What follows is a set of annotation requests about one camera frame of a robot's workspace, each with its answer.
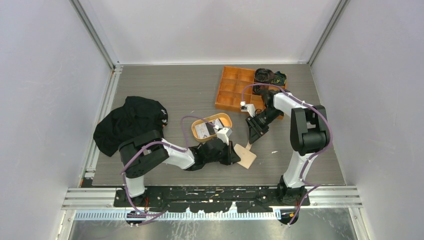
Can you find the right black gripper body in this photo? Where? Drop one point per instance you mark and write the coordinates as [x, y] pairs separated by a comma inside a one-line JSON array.
[[268, 115]]

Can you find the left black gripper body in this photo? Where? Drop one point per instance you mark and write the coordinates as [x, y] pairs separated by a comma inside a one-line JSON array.
[[225, 156]]

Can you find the yellow oval tray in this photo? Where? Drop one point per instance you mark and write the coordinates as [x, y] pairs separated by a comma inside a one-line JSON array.
[[224, 118]]

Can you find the silver credit card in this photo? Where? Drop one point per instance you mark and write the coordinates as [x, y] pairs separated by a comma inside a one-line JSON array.
[[204, 130]]

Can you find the beige leather card holder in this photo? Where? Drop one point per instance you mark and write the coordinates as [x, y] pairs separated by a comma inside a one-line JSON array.
[[246, 156]]

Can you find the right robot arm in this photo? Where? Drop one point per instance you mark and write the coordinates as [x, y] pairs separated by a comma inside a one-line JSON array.
[[309, 136]]

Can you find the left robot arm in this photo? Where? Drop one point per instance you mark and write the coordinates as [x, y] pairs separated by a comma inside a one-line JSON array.
[[143, 153]]

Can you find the orange compartment organizer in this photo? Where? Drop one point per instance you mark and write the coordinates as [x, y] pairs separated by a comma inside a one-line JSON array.
[[236, 85]]

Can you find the green patterned rolled tie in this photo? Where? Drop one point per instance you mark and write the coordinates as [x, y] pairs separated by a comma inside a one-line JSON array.
[[280, 79]]

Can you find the dark rolled tie top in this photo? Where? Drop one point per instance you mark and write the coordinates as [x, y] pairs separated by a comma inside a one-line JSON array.
[[264, 75]]

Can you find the black cloth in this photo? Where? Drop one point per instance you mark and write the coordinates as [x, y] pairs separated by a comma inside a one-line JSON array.
[[138, 115]]

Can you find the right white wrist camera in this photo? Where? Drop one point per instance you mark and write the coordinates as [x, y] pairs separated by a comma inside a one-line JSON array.
[[248, 108]]

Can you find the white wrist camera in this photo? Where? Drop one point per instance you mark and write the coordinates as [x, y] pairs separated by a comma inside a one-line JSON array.
[[248, 108], [224, 135]]

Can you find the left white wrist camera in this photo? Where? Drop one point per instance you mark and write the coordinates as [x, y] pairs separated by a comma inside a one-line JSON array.
[[224, 135]]

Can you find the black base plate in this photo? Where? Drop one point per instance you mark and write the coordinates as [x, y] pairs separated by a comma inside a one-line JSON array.
[[211, 199]]

